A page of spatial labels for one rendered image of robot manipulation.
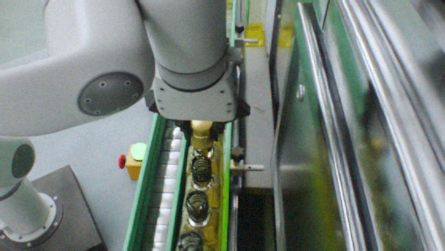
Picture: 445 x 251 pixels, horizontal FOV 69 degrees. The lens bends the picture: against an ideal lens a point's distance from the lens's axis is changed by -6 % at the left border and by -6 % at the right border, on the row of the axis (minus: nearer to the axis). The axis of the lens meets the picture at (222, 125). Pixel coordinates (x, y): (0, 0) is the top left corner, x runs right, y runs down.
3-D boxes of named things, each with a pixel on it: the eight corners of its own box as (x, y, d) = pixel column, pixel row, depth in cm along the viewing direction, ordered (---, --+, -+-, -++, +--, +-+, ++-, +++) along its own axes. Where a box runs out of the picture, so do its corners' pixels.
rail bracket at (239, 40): (256, 67, 104) (259, 28, 94) (233, 66, 104) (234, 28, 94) (255, 59, 107) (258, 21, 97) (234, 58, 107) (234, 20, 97)
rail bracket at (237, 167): (260, 196, 74) (266, 160, 64) (229, 195, 74) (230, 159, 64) (260, 181, 76) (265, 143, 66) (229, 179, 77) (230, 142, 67)
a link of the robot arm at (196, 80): (241, 17, 36) (241, 36, 38) (158, 16, 36) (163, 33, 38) (239, 76, 32) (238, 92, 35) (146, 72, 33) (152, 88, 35)
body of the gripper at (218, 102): (241, 30, 37) (238, 86, 47) (149, 28, 38) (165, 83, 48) (238, 87, 34) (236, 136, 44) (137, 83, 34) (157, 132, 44)
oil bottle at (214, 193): (220, 254, 65) (220, 198, 49) (191, 252, 65) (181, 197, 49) (222, 228, 68) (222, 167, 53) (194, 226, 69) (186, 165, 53)
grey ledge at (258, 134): (273, 209, 82) (279, 183, 73) (237, 207, 82) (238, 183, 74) (260, 9, 145) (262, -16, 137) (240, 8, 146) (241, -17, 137)
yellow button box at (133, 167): (156, 182, 91) (151, 166, 85) (129, 180, 91) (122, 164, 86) (160, 161, 96) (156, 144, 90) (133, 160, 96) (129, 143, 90)
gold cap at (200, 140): (213, 151, 52) (212, 132, 48) (190, 150, 52) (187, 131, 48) (214, 133, 54) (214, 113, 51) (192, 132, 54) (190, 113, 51)
